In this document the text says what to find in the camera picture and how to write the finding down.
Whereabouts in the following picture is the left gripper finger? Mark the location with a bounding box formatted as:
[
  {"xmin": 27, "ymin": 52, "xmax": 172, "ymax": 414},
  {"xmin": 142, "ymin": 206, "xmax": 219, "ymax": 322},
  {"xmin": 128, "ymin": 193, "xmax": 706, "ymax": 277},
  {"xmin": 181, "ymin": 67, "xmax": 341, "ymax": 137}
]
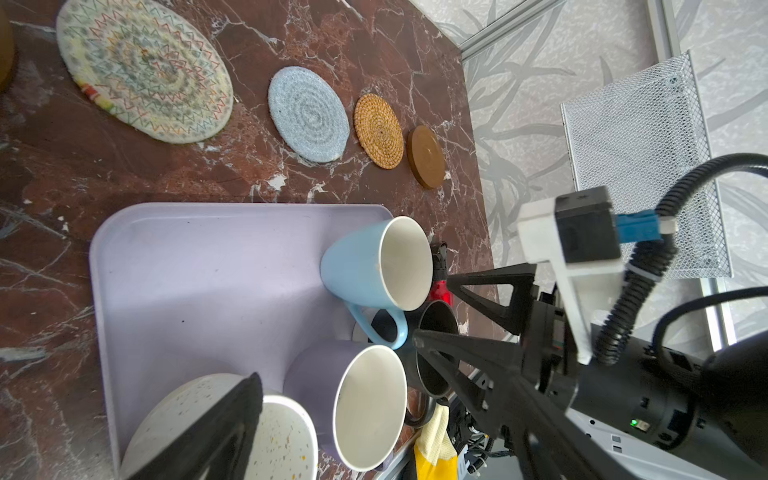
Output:
[{"xmin": 122, "ymin": 373, "xmax": 264, "ymax": 479}]

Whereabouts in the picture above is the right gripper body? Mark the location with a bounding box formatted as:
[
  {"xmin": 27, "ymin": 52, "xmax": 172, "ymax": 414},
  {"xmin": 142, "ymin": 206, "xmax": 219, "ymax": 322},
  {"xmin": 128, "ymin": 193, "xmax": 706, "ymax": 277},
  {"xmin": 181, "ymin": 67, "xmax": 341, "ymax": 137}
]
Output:
[{"xmin": 520, "ymin": 287, "xmax": 738, "ymax": 479}]

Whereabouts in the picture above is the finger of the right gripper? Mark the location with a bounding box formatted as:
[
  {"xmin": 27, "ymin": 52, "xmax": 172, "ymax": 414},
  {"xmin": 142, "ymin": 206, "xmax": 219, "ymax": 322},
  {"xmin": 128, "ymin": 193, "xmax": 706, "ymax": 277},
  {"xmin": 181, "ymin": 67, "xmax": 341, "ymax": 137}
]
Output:
[
  {"xmin": 413, "ymin": 329, "xmax": 540, "ymax": 437},
  {"xmin": 446, "ymin": 263, "xmax": 537, "ymax": 335}
]

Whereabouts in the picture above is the light blue mug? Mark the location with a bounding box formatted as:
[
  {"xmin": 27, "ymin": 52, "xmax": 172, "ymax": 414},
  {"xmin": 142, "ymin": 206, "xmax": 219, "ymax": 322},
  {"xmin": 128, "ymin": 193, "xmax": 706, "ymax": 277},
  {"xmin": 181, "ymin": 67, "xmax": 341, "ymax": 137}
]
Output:
[{"xmin": 320, "ymin": 216, "xmax": 433, "ymax": 350}]

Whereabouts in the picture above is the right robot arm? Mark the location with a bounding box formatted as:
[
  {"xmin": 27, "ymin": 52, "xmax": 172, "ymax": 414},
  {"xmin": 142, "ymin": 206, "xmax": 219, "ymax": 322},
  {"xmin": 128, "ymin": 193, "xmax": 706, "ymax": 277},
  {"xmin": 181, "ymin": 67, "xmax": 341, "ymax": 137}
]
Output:
[{"xmin": 413, "ymin": 264, "xmax": 767, "ymax": 479}]

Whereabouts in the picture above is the right brown wooden coaster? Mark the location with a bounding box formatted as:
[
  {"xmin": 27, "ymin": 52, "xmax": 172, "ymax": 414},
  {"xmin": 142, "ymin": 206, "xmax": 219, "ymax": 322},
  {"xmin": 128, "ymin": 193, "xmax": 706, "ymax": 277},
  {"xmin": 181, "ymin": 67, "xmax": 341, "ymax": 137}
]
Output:
[{"xmin": 407, "ymin": 125, "xmax": 446, "ymax": 189}]

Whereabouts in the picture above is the brown wooden coaster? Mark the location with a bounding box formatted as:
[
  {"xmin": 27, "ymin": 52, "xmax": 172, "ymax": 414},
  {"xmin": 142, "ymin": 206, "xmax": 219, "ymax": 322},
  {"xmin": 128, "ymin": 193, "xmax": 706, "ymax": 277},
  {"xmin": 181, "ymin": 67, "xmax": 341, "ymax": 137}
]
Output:
[
  {"xmin": 0, "ymin": 8, "xmax": 16, "ymax": 92},
  {"xmin": 407, "ymin": 125, "xmax": 446, "ymax": 189}
]

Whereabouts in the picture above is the rattan coaster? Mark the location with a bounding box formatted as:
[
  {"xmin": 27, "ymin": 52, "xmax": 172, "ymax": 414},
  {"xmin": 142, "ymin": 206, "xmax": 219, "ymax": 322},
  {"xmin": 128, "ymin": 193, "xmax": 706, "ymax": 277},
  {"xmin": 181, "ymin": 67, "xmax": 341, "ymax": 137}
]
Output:
[{"xmin": 354, "ymin": 93, "xmax": 404, "ymax": 170}]

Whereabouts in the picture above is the blue-grey woven coaster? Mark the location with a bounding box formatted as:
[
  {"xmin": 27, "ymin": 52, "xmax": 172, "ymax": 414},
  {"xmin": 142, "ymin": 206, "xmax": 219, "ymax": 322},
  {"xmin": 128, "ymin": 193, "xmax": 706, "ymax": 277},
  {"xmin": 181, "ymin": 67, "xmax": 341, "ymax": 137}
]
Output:
[{"xmin": 268, "ymin": 66, "xmax": 350, "ymax": 164}]

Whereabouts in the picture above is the multicolour woven coaster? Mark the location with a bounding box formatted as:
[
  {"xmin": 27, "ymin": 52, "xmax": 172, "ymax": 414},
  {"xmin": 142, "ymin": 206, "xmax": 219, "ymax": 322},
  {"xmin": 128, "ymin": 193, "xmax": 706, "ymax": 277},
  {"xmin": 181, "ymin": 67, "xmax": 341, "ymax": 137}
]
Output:
[{"xmin": 56, "ymin": 1, "xmax": 234, "ymax": 144}]

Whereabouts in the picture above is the left brown wooden coaster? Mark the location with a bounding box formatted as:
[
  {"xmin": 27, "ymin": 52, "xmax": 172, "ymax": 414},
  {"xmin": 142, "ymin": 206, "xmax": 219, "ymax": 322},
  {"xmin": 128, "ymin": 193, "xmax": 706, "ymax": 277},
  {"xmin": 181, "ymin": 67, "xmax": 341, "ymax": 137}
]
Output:
[{"xmin": 0, "ymin": 8, "xmax": 16, "ymax": 92}]

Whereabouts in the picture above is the white speckled mug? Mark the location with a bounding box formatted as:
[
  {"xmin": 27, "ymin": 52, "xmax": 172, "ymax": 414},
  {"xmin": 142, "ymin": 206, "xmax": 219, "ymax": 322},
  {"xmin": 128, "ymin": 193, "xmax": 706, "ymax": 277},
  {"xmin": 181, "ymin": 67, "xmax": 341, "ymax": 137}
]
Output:
[{"xmin": 119, "ymin": 373, "xmax": 318, "ymax": 479}]

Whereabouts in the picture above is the black mug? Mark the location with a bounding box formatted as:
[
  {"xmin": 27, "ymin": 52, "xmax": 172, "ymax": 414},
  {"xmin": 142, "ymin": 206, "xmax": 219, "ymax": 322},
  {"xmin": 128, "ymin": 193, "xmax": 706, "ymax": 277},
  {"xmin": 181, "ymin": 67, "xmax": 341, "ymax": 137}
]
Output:
[{"xmin": 353, "ymin": 299, "xmax": 462, "ymax": 428}]

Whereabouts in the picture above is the yellow black work glove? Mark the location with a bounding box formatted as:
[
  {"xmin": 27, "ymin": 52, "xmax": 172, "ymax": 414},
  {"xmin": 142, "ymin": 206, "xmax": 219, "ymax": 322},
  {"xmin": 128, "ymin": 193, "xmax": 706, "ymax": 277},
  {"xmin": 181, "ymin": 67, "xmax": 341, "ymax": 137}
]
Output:
[{"xmin": 414, "ymin": 404, "xmax": 458, "ymax": 480}]

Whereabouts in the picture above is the lavender mug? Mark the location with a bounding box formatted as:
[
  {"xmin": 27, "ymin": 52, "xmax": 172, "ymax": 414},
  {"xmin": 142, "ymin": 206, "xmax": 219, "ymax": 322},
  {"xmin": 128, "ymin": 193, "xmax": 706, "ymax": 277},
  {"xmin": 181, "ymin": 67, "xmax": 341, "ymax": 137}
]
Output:
[{"xmin": 283, "ymin": 340, "xmax": 408, "ymax": 472}]

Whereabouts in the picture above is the lavender plastic tray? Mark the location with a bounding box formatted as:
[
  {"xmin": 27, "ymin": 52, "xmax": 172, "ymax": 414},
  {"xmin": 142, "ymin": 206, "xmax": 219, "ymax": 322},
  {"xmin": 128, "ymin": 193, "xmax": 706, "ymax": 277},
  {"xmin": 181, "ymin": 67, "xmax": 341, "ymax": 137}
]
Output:
[{"xmin": 89, "ymin": 203, "xmax": 395, "ymax": 478}]

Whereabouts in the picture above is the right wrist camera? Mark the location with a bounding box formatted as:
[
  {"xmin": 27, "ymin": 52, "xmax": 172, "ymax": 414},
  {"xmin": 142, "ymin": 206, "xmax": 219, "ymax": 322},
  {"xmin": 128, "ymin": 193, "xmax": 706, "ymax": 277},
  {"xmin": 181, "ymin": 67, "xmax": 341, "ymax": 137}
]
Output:
[{"xmin": 517, "ymin": 186, "xmax": 663, "ymax": 365}]

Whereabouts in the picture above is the white wire mesh basket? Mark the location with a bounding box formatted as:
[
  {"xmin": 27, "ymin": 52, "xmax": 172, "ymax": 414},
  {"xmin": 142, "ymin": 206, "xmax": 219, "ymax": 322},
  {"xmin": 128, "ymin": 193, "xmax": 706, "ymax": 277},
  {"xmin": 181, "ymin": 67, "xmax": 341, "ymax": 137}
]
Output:
[{"xmin": 561, "ymin": 52, "xmax": 732, "ymax": 279}]

